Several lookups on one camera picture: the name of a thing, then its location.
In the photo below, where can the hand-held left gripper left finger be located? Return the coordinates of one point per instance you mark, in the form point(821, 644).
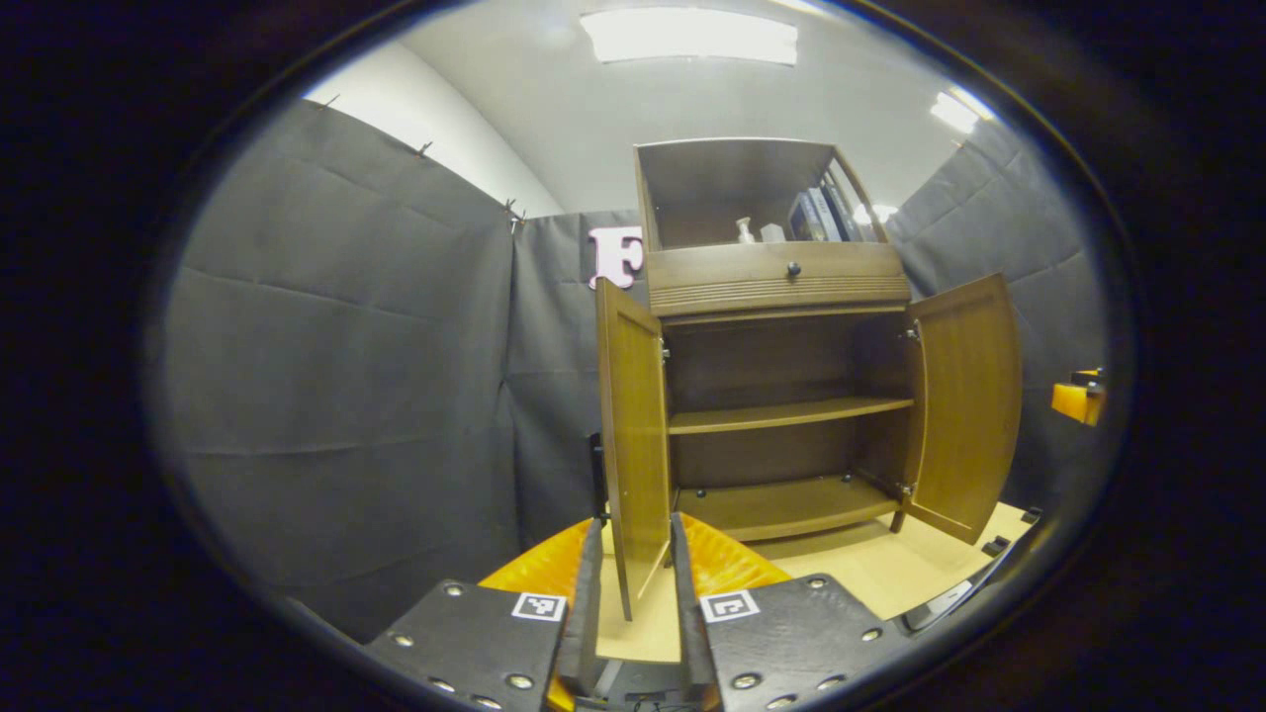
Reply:
point(586, 613)

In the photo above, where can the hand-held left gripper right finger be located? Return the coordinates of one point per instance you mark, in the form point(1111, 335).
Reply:
point(684, 613)

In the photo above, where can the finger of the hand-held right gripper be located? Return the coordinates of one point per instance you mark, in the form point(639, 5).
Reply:
point(1073, 400)

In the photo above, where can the wooden cabinet door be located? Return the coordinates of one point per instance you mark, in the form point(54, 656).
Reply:
point(964, 396)
point(633, 425)

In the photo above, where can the wooden double-door shoe cabinet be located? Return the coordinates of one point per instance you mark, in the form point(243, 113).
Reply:
point(771, 366)

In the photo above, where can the wooden cabinet shelf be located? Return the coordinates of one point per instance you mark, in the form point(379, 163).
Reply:
point(781, 415)

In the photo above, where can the wooden cabinet drawer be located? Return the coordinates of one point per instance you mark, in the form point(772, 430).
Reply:
point(732, 282)

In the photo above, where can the round bright lamp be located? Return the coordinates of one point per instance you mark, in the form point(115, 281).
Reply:
point(875, 213)

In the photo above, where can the light grey book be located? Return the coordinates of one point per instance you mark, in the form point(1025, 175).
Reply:
point(827, 216)

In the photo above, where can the small ceiling light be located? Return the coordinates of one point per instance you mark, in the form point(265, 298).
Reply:
point(959, 111)

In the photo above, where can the grey blue book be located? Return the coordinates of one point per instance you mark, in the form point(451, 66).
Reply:
point(801, 220)

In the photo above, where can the small white box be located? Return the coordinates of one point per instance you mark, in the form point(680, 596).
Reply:
point(772, 233)

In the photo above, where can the black backdrop cloth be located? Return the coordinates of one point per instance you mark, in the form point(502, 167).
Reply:
point(346, 346)

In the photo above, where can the white pump bottle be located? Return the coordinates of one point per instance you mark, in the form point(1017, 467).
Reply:
point(745, 232)

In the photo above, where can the rectangular ceiling light panel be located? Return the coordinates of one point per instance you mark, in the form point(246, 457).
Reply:
point(687, 35)

